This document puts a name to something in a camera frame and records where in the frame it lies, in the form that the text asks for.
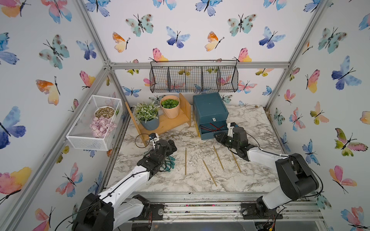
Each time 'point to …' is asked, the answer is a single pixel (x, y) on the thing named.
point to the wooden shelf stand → (165, 124)
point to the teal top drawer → (213, 118)
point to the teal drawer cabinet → (211, 114)
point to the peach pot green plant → (170, 105)
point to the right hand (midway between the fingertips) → (216, 134)
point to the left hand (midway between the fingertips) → (169, 143)
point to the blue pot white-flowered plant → (147, 113)
